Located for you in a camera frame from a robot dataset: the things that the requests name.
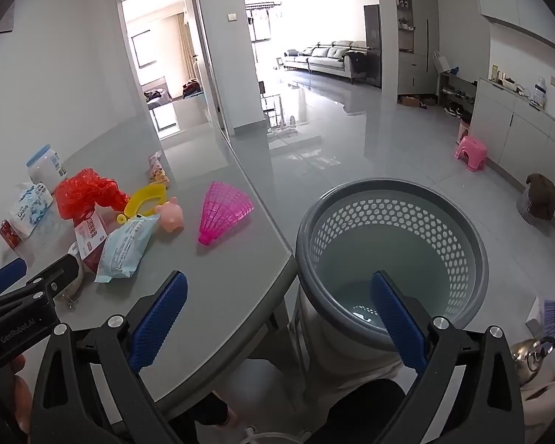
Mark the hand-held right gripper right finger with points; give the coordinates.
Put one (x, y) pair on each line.
(397, 319)

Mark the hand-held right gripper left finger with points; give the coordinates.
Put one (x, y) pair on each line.
(159, 319)

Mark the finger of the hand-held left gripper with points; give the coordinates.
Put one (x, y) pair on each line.
(55, 270)
(7, 274)

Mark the toothpaste box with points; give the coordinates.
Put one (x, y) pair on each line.
(90, 236)

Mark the light blue wipes packet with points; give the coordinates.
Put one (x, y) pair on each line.
(125, 249)

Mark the pink pig toy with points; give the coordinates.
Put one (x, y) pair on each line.
(171, 217)

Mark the grey perforated plastic basket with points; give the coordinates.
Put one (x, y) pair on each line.
(333, 222)

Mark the pink plastic mesh cone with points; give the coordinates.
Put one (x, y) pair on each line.
(222, 212)

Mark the person's left hand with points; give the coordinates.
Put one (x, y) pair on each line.
(22, 393)

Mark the small red packet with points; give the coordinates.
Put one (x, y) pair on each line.
(10, 233)

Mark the white and blue tissue pack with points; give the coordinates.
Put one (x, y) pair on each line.
(30, 208)

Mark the red plastic bag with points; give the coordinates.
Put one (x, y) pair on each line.
(81, 192)

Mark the white canister with blue lid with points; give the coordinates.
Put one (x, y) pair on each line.
(46, 169)

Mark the metal kettle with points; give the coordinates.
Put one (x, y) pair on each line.
(532, 360)

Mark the colourful snack packet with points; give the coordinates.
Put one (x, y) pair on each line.
(157, 171)

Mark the white and blue brush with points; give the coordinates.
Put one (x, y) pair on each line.
(548, 314)

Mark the small white perforated basket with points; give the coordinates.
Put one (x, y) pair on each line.
(523, 203)

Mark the pink plastic stool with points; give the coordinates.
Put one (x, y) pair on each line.
(471, 148)

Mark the white lower cabinet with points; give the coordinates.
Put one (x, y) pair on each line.
(513, 134)

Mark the cardboard box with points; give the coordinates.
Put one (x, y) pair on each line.
(409, 101)

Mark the shoe rack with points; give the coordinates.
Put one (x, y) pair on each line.
(453, 90)

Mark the white room door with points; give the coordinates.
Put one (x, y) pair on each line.
(203, 55)

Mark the grey sofa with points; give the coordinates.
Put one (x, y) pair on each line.
(323, 53)

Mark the dark refrigerator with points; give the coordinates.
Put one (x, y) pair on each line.
(372, 41)

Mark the tall shelf cabinet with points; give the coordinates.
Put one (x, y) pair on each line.
(411, 32)

